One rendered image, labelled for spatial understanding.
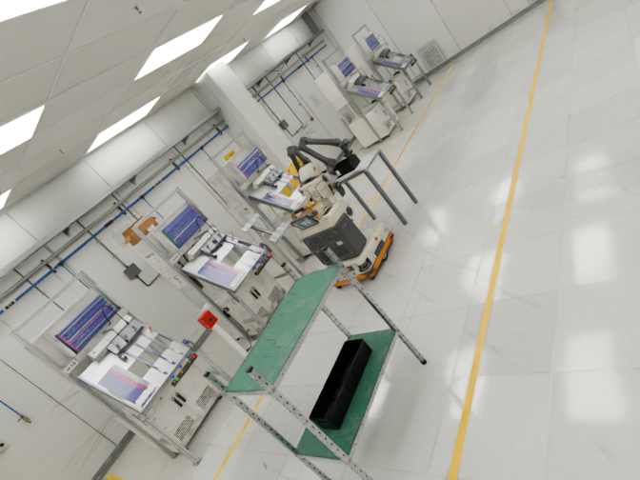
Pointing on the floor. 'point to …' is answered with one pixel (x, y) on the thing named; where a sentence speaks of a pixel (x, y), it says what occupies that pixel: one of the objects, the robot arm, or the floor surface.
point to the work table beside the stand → (375, 183)
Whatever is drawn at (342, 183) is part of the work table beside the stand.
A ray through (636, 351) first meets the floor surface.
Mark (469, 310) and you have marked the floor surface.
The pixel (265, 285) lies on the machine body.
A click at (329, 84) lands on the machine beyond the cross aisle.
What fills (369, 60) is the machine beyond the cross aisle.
